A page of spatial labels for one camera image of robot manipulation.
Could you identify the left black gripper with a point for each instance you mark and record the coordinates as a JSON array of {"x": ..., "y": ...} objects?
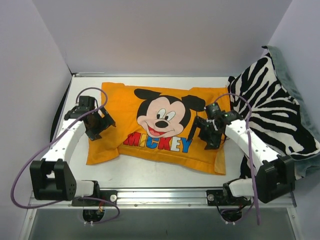
[{"x": 99, "y": 122}]

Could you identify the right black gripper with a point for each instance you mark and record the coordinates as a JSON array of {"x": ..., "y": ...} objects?
[{"x": 204, "y": 130}]

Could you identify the orange pillowcase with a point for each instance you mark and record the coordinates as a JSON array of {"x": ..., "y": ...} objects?
[{"x": 153, "y": 123}]

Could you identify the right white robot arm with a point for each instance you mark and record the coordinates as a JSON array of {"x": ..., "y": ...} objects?
[{"x": 272, "y": 175}]

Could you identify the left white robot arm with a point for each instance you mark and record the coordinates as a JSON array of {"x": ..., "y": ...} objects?
[{"x": 51, "y": 177}]

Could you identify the zebra print cushion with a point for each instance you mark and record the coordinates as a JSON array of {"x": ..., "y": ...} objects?
[{"x": 275, "y": 115}]

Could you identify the grey-green towel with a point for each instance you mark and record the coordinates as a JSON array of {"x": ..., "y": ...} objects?
[{"x": 297, "y": 95}]

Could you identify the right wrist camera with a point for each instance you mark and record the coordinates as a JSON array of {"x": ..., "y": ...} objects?
[{"x": 213, "y": 111}]

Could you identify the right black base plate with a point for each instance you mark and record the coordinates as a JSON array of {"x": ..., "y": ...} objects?
[{"x": 216, "y": 197}]

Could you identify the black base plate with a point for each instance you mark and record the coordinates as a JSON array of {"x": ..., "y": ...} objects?
[
  {"x": 216, "y": 197},
  {"x": 105, "y": 198}
]

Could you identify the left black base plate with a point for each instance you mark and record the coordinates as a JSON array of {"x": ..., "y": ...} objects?
[{"x": 105, "y": 198}]

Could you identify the aluminium mounting rail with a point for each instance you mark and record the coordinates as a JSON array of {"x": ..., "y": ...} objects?
[{"x": 145, "y": 198}]

